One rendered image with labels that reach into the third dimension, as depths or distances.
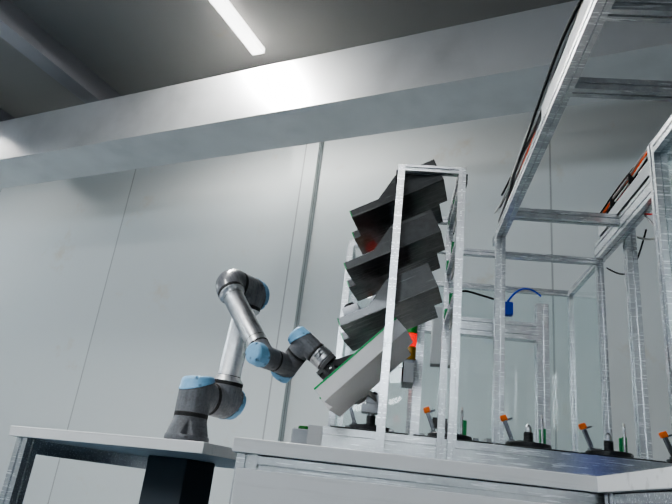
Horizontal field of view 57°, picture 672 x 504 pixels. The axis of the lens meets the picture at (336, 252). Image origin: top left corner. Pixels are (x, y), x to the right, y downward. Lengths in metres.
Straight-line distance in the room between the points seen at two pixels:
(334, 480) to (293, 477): 0.08
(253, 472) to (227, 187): 5.76
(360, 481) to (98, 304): 6.28
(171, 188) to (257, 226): 1.40
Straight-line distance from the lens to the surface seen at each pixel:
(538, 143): 2.42
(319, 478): 1.33
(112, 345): 7.09
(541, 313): 3.36
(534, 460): 1.96
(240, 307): 2.18
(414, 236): 1.70
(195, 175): 7.31
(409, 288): 1.65
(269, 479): 1.34
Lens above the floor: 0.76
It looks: 22 degrees up
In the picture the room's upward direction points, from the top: 7 degrees clockwise
